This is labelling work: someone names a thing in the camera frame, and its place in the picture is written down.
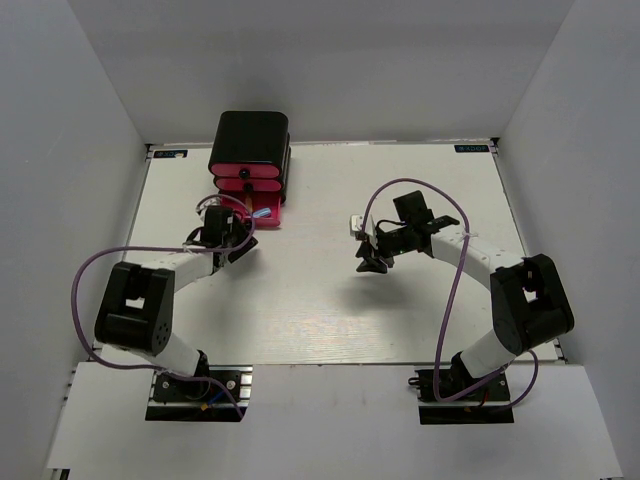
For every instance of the pink top drawer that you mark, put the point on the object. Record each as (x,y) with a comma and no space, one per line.
(245,170)

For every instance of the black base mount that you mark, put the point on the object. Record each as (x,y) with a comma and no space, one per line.
(171,400)
(489,405)

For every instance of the pink bottom drawer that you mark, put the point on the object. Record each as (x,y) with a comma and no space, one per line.
(264,207)

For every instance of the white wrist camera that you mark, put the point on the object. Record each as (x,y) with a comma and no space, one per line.
(362,229)
(205,203)

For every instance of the black drawer cabinet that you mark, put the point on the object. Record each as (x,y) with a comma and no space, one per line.
(254,137)

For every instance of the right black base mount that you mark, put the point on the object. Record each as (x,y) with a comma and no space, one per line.
(489,405)

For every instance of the blue translucent lead case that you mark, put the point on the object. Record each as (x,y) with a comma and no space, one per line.
(262,213)

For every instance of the right blue table label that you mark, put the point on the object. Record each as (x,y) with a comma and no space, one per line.
(472,148)

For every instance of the pink drawer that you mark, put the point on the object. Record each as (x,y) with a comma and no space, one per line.
(264,207)
(245,170)
(227,184)

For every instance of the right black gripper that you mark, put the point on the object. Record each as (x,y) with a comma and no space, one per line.
(373,253)

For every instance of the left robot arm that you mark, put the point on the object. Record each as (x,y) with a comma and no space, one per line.
(136,312)

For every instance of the left blue table label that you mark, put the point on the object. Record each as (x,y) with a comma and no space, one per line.
(170,154)

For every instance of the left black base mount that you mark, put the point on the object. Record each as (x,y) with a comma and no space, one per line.
(171,400)

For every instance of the blue table label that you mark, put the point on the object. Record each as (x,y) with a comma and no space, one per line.
(170,154)
(472,148)

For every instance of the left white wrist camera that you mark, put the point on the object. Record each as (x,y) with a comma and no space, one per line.
(205,203)

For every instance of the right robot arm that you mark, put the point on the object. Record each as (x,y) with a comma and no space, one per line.
(529,305)

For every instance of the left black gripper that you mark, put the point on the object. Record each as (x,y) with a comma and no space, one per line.
(242,250)

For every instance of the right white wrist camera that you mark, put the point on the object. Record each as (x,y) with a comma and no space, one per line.
(362,229)

